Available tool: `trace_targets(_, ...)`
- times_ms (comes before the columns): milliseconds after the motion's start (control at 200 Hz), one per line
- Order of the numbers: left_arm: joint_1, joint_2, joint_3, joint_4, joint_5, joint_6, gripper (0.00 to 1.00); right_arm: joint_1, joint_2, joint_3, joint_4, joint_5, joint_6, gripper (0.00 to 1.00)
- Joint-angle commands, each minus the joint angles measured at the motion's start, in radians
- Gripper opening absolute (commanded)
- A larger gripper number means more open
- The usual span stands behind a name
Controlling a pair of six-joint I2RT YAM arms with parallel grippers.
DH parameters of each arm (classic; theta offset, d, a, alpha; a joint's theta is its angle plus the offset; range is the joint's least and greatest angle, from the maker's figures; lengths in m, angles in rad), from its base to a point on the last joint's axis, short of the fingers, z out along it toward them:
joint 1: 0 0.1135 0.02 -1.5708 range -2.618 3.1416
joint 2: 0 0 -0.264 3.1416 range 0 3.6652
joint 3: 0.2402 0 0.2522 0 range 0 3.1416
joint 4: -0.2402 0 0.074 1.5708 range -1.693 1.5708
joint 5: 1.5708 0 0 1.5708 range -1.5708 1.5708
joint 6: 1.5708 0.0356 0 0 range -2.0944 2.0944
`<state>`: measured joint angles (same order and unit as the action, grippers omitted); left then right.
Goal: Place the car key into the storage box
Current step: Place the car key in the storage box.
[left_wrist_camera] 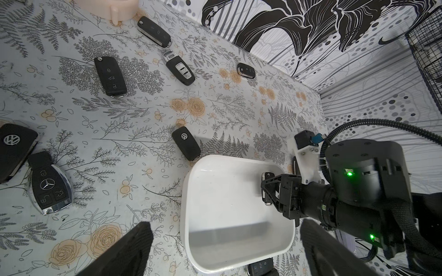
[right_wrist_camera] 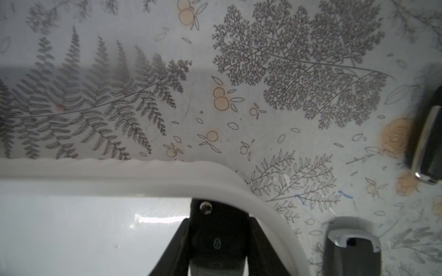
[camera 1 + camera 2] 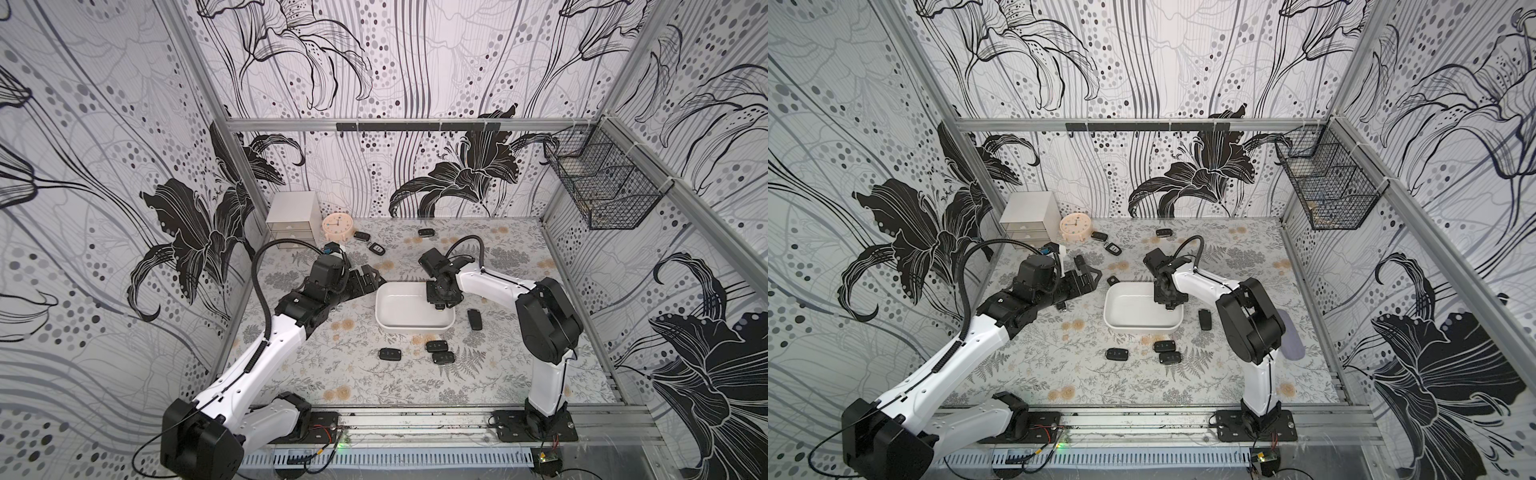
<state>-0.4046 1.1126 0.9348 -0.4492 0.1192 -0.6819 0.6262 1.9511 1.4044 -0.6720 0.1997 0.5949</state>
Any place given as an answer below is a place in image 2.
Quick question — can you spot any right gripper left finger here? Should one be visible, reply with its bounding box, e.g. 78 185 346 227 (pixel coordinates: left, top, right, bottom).
149 218 191 276

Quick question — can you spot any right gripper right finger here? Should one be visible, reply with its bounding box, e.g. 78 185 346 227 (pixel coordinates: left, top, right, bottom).
246 217 290 276

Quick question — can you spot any black flip key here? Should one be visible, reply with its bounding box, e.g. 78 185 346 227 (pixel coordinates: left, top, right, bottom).
411 87 442 185
189 199 249 276

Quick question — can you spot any black car key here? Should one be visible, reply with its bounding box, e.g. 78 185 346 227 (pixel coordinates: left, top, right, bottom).
323 228 382 276

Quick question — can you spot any white rectangular storage box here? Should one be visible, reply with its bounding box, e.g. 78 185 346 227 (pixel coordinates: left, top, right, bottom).
1 158 310 276

